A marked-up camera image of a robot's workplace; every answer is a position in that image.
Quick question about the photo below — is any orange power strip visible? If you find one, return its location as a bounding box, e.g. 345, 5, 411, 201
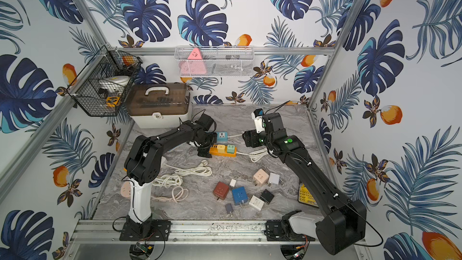
209, 144, 237, 158

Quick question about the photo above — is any teal USB socket strip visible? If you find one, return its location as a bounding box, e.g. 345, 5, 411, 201
216, 131, 229, 144

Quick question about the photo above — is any white 66W charger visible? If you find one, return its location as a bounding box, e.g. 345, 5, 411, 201
268, 172, 280, 185

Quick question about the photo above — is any white small USB charger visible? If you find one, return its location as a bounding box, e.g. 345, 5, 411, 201
229, 179, 237, 188

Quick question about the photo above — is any red cube socket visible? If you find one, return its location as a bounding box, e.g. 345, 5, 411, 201
212, 182, 230, 200

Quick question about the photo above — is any blue cube socket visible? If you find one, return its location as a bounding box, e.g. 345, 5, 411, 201
232, 187, 249, 206

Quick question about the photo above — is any black plug adapter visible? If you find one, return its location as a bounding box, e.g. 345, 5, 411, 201
259, 189, 274, 204

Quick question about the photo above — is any white plug adapter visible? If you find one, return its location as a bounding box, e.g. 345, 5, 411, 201
249, 196, 265, 211

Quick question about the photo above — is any grey small charger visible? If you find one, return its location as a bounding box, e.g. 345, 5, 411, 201
225, 203, 233, 217

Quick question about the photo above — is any round pink power socket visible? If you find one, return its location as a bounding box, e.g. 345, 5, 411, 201
120, 181, 131, 199

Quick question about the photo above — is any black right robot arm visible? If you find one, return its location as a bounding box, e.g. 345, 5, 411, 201
243, 108, 367, 255

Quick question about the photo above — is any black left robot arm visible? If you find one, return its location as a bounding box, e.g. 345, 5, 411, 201
124, 113, 217, 225

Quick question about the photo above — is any yellow plug adapter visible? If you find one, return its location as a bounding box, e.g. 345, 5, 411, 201
217, 144, 226, 153

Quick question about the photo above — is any green plug adapter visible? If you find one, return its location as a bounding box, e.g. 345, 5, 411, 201
226, 144, 237, 154

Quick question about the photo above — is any brown lid storage box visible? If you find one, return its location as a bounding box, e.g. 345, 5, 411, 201
125, 83, 192, 129

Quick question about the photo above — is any pink triangle item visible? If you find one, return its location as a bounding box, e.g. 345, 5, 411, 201
179, 48, 207, 77

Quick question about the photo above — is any white coiled cable right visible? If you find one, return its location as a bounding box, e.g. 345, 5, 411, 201
236, 147, 270, 164

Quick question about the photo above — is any white coiled cable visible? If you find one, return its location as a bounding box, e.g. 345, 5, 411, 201
164, 159, 213, 178
152, 173, 184, 189
236, 147, 270, 164

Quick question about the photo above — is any white coiled cable middle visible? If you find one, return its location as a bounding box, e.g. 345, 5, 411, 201
164, 159, 213, 178

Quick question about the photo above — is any white coiled cable front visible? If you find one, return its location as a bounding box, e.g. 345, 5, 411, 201
152, 173, 184, 189

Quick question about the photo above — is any white mesh wall shelf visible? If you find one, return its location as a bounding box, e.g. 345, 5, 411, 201
174, 46, 255, 78

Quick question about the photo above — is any black wire basket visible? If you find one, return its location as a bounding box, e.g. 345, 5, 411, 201
66, 46, 142, 117

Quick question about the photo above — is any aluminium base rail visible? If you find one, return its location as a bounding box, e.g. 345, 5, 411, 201
70, 220, 296, 245

